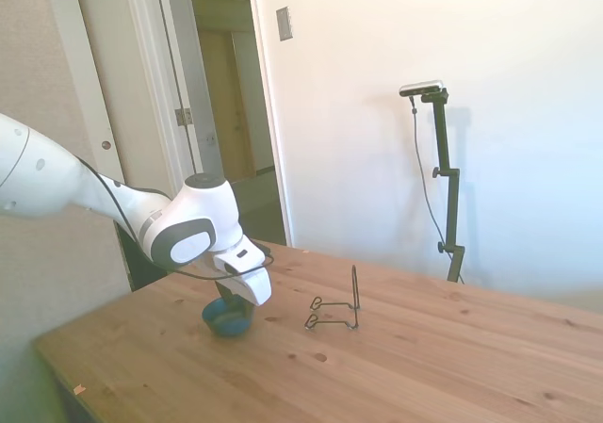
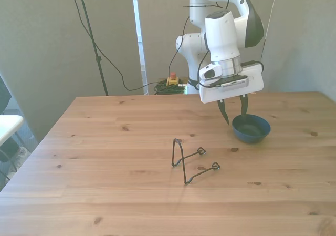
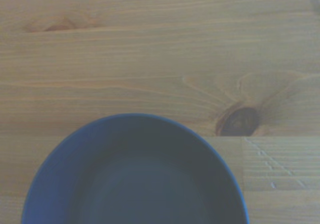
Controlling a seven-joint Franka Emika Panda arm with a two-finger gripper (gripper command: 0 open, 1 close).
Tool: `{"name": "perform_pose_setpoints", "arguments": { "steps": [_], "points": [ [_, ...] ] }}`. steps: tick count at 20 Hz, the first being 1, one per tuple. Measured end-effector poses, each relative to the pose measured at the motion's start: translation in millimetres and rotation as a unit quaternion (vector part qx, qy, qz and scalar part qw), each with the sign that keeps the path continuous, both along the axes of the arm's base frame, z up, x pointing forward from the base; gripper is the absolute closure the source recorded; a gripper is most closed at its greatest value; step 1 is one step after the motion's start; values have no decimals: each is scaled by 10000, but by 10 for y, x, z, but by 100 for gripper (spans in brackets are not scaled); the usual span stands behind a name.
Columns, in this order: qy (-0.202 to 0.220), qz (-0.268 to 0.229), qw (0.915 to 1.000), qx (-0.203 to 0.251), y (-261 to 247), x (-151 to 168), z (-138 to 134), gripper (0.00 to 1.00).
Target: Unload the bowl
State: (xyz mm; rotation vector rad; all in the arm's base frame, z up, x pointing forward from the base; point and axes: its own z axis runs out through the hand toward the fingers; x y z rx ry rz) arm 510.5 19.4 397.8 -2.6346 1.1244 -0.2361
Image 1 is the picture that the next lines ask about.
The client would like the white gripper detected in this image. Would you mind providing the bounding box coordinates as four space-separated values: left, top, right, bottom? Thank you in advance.
214 267 274 318

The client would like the small blue bowl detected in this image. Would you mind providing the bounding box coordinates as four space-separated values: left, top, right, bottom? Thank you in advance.
201 297 258 339

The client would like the wooden inner door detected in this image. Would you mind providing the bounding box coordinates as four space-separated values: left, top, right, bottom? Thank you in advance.
201 30 259 183

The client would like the white open door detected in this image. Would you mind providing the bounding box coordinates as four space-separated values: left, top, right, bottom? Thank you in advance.
46 0 190 199

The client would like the black wire plate stand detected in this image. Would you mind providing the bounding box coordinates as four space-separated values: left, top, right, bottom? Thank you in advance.
302 264 364 333

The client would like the black cable along robot arm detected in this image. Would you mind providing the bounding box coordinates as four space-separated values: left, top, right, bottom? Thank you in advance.
74 156 276 282

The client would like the white door frame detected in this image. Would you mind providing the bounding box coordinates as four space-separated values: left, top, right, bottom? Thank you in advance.
245 0 294 248

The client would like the black jointed camera stand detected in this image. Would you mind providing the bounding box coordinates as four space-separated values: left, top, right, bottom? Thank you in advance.
419 89 467 284

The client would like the grey wall switch plate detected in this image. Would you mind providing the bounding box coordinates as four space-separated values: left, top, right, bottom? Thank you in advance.
275 5 295 43

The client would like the grey exterior camera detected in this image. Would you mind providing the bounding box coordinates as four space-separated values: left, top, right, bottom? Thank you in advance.
399 78 446 99

